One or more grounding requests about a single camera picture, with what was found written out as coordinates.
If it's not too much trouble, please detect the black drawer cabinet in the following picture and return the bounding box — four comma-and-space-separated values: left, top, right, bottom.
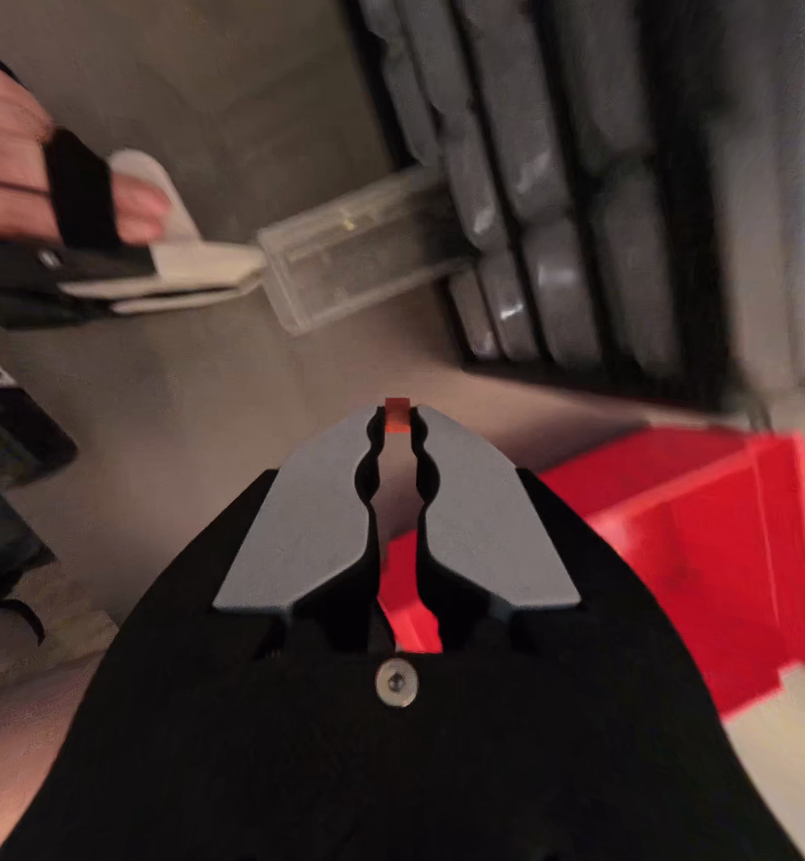
342, 0, 805, 418

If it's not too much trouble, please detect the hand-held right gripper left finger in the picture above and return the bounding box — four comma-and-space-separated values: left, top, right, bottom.
215, 404, 383, 616

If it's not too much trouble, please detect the clear plastic drawer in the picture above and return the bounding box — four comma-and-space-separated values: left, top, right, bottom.
255, 169, 473, 337

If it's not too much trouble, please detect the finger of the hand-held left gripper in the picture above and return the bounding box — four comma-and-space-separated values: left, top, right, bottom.
107, 276, 265, 317
56, 148, 266, 300

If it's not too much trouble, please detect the red plastic bin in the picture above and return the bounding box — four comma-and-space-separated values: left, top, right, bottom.
373, 428, 805, 721

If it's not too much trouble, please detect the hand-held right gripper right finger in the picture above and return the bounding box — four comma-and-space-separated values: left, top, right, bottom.
414, 401, 581, 616

